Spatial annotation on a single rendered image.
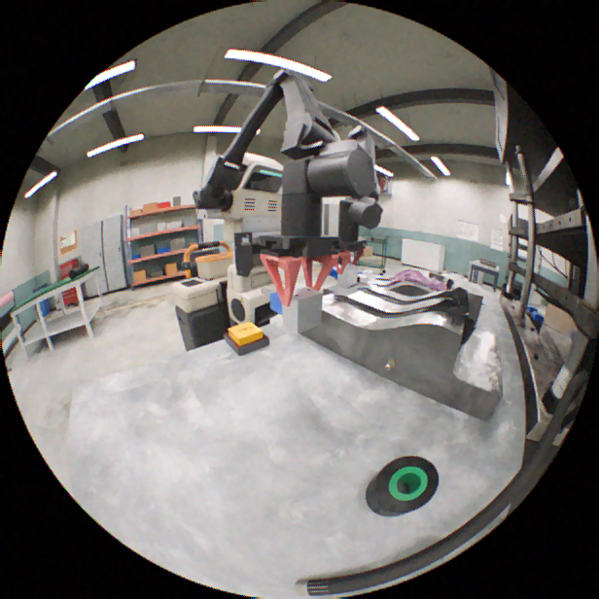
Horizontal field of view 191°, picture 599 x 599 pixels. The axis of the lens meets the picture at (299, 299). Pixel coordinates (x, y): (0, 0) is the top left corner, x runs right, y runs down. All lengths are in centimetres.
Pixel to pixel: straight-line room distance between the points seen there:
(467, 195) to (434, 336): 757
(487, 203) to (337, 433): 764
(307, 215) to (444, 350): 28
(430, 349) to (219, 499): 35
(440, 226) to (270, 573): 796
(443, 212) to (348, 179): 770
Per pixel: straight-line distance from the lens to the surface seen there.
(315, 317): 31
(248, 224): 77
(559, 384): 61
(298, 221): 26
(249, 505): 26
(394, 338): 35
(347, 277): 57
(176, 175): 600
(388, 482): 24
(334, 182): 22
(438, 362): 34
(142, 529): 32
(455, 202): 784
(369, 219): 46
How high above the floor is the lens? 105
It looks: 20 degrees down
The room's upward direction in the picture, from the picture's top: straight up
